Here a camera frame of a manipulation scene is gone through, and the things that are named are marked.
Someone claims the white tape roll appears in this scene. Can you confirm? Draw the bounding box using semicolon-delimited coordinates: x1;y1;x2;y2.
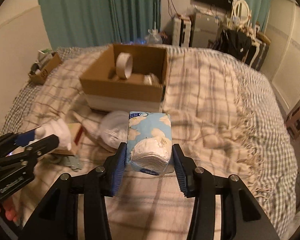
115;53;133;80

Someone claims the left green curtain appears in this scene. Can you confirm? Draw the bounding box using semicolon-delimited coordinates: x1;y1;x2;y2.
38;0;160;49

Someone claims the small SF cardboard box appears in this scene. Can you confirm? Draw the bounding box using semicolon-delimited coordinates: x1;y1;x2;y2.
28;49;62;85

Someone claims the oval white vanity mirror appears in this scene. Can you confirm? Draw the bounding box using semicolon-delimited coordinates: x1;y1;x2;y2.
231;0;251;25

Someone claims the hand holding left gripper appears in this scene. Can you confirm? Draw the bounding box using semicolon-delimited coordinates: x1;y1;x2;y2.
0;197;18;222

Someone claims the green checked bed sheet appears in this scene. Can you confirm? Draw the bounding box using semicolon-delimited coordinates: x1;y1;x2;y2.
1;46;298;239

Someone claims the black jacket on chair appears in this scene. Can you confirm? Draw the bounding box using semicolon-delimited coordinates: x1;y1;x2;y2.
208;29;252;61

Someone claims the grey mini fridge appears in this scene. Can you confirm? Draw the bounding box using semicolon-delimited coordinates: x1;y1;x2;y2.
191;12;218;48

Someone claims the light blue plastic piece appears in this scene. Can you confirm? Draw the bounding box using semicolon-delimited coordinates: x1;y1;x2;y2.
57;155;83;172

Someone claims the large open cardboard box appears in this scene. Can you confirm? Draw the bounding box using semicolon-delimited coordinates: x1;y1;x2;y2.
79;44;168;112

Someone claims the white louvered wardrobe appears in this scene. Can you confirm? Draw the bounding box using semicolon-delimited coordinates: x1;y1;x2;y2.
261;0;300;113

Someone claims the blue tissue pack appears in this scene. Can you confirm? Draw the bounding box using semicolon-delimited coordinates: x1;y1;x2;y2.
126;111;172;176

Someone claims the clear water jug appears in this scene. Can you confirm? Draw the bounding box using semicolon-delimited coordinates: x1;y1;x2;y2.
145;29;162;44

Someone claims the amoxicillin medicine box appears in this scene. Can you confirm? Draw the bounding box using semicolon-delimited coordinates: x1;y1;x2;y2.
53;123;84;155

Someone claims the beige plaid blanket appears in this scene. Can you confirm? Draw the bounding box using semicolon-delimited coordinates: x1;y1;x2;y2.
20;48;259;239

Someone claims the white suitcase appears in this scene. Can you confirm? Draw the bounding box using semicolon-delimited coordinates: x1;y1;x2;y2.
172;16;191;48

